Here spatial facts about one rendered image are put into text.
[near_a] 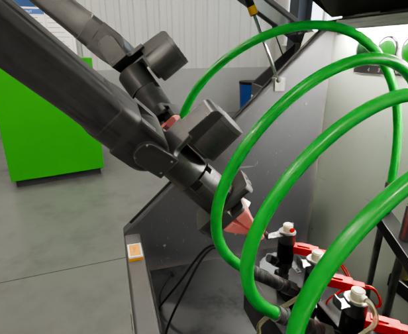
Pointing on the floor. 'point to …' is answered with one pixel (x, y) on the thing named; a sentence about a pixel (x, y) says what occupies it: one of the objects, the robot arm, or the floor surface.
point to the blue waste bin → (244, 91)
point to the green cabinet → (40, 134)
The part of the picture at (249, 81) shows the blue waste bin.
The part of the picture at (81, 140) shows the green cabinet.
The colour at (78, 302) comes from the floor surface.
